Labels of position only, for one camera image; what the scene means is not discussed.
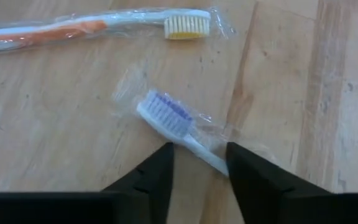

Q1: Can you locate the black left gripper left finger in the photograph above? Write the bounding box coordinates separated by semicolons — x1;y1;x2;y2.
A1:
101;142;175;224

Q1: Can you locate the orange toothbrush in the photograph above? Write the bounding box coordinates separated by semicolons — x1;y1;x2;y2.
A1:
0;6;237;57

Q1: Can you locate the purple toothbrush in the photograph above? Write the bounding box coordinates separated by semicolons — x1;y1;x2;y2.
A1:
112;67;239;178

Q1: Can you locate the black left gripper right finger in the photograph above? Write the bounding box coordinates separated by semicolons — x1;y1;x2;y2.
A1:
225;142;339;224

